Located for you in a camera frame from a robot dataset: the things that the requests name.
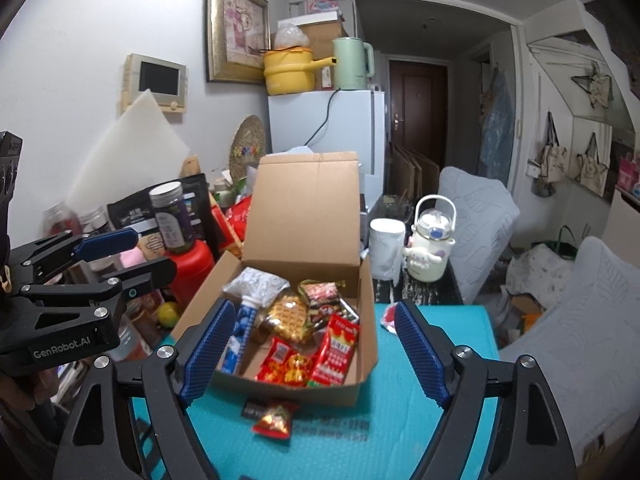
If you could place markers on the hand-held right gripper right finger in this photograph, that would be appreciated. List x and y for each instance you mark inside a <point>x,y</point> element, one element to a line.
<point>420,350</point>

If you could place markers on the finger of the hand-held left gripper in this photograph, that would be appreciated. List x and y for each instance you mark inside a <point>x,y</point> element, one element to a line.
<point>105,244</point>
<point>150,275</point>

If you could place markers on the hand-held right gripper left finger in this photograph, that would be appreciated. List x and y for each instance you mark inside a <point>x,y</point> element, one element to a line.
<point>210,350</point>

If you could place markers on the blue cookie tube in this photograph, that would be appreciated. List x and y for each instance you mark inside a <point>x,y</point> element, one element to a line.
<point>242,330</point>

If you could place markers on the red and yellow snack packet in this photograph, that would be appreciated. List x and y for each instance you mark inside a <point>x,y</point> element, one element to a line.
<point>282,362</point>

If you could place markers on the white printed snack pouch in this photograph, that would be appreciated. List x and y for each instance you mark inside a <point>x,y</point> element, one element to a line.
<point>257,285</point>

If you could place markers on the long red snack packet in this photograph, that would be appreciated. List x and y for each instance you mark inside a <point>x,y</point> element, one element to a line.
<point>335,350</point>

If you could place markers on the waffle packet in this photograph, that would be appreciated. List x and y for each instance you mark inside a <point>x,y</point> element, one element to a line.
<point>287,315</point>

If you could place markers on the small red triangular snack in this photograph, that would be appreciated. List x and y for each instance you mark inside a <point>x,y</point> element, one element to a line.
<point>275,420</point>

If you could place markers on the gold peanut packet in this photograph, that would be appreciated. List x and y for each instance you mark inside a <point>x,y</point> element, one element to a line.
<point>322,295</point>

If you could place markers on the pink bottle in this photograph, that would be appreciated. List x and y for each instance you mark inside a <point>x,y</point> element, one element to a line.
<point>132,258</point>

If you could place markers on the black stand-up pouch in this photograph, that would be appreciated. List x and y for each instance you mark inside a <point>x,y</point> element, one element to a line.
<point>127,215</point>

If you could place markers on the red bottle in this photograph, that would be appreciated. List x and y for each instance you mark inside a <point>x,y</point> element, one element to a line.
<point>192,270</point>

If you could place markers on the pink meat-print pouch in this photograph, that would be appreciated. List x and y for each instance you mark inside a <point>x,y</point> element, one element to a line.
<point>389,319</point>

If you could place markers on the green citrus fruit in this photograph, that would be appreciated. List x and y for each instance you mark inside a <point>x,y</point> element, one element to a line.
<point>168,315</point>

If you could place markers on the dark-label jar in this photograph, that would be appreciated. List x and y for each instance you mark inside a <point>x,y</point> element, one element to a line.
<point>172,220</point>

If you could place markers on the small black packet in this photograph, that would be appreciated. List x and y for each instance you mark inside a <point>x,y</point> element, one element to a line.
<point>252,407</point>

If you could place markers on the white foam board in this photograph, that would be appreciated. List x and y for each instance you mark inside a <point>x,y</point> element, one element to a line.
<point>130,150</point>

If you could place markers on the white cartoon water bottle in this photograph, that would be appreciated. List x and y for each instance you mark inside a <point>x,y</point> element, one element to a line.
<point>430,250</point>

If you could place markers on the white cup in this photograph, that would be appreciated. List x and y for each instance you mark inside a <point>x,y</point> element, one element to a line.
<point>386,250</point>

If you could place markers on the red plastic bag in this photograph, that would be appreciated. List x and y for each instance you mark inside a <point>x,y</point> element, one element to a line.
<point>240,220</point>

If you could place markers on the teal bubble mat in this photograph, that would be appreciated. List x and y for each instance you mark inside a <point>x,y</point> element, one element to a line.
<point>350,440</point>

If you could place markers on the grey covered chair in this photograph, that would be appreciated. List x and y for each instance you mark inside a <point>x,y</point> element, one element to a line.
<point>480,230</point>
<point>580,350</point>

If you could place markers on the white printed cloth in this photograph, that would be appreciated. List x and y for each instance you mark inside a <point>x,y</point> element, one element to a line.
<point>542,275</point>

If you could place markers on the round woven mat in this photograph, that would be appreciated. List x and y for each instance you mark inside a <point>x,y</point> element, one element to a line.
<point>247,142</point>

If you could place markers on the green basket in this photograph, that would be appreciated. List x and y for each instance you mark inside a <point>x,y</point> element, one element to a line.
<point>565,247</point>

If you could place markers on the flattened cardboard sheets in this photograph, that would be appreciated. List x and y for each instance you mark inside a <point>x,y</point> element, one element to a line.
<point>415,170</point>

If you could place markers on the large brown cardboard box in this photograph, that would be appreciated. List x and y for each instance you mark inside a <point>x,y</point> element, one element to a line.
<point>615,455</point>

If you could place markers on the white fridge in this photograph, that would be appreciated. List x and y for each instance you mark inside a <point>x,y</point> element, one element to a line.
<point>355,130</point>

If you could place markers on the beige tote bag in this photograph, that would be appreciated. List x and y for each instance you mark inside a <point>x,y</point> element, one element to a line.
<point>554,160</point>

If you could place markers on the blue bubble wrap roll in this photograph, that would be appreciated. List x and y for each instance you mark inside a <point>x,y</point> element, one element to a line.
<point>497,130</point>

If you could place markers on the dark brown door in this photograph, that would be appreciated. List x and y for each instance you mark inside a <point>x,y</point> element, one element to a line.
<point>417,110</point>

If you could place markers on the yellow pot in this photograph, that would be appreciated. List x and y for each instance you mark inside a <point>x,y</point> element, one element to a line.
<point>287,72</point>

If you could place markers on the gold framed picture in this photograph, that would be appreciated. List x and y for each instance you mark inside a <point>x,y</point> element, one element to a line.
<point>240,30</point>

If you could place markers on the clear plastic bag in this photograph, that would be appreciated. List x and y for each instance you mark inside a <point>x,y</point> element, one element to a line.
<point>291,36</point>

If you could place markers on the green electric kettle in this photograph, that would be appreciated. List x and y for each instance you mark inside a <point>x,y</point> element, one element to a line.
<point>350,62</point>

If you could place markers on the brown cardboard carton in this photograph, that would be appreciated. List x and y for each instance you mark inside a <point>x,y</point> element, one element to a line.
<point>325,35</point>

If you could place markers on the beige wall intercom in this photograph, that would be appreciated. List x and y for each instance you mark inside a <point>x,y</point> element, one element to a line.
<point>157,80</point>

